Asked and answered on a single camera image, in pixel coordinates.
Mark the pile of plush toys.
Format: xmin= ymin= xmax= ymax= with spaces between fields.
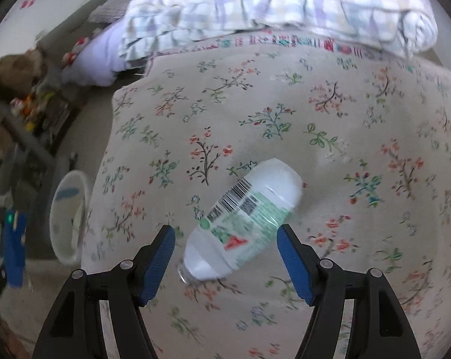
xmin=10 ymin=89 xmax=56 ymax=128

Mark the white plastic bucket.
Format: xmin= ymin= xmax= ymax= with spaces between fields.
xmin=49 ymin=170 xmax=93 ymax=267

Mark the white bottle green label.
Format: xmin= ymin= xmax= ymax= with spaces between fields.
xmin=177 ymin=158 xmax=304 ymax=285

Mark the beige fluffy blanket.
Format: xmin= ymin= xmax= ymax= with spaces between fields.
xmin=0 ymin=50 xmax=48 ymax=158

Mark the grey wheeled chair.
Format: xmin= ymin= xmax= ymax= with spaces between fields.
xmin=0 ymin=93 xmax=78 ymax=232

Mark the floral printed cover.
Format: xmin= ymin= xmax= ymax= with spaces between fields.
xmin=81 ymin=39 xmax=451 ymax=359

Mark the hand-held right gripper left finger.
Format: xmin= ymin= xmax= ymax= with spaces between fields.
xmin=33 ymin=225 xmax=176 ymax=359

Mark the person's left forearm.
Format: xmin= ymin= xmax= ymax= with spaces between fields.
xmin=0 ymin=295 xmax=29 ymax=359

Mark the red white plush toy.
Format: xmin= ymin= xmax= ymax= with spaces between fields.
xmin=63 ymin=35 xmax=96 ymax=69

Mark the checked ruffled quilt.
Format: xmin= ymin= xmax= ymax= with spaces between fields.
xmin=119 ymin=0 xmax=439 ymax=69

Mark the checked pillow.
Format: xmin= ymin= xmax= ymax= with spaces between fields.
xmin=87 ymin=0 xmax=133 ymax=24

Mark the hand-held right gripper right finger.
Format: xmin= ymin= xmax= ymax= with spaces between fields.
xmin=277 ymin=224 xmax=422 ymax=359

